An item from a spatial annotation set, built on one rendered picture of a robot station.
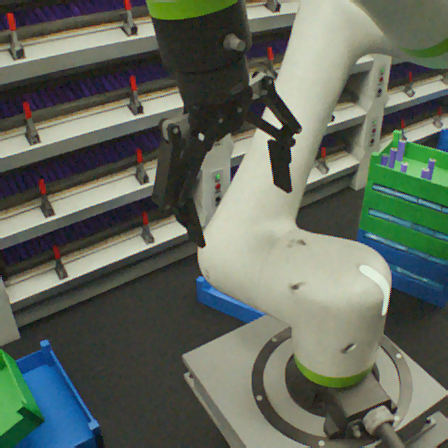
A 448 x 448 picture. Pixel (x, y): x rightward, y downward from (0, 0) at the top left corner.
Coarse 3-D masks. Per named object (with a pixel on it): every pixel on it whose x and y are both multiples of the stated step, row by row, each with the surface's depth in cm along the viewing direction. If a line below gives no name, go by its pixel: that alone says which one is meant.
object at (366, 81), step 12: (384, 60) 173; (360, 72) 177; (372, 72) 172; (360, 84) 179; (372, 84) 175; (384, 84) 179; (372, 96) 178; (384, 96) 182; (372, 108) 181; (348, 132) 191; (360, 132) 186; (360, 144) 188; (360, 168) 193; (360, 180) 197
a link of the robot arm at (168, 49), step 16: (240, 0) 46; (208, 16) 45; (224, 16) 45; (240, 16) 47; (160, 32) 47; (176, 32) 46; (192, 32) 45; (208, 32) 46; (224, 32) 46; (240, 32) 47; (160, 48) 49; (176, 48) 47; (192, 48) 46; (208, 48) 47; (224, 48) 47; (240, 48) 46; (176, 64) 48; (192, 64) 48; (208, 64) 48; (224, 64) 48
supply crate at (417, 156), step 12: (396, 132) 148; (396, 144) 149; (408, 144) 149; (372, 156) 136; (408, 156) 150; (420, 156) 148; (432, 156) 146; (444, 156) 144; (372, 168) 138; (384, 168) 135; (396, 168) 145; (408, 168) 145; (420, 168) 145; (444, 168) 145; (372, 180) 139; (384, 180) 137; (396, 180) 135; (408, 180) 133; (420, 180) 131; (432, 180) 140; (444, 180) 140; (408, 192) 134; (420, 192) 132; (432, 192) 130; (444, 192) 128; (444, 204) 130
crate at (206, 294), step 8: (200, 280) 143; (200, 288) 144; (208, 288) 151; (200, 296) 146; (208, 296) 144; (216, 296) 142; (224, 296) 149; (208, 304) 145; (216, 304) 143; (224, 304) 142; (232, 304) 140; (240, 304) 138; (224, 312) 143; (232, 312) 141; (240, 312) 140; (248, 312) 138; (256, 312) 136; (248, 320) 139
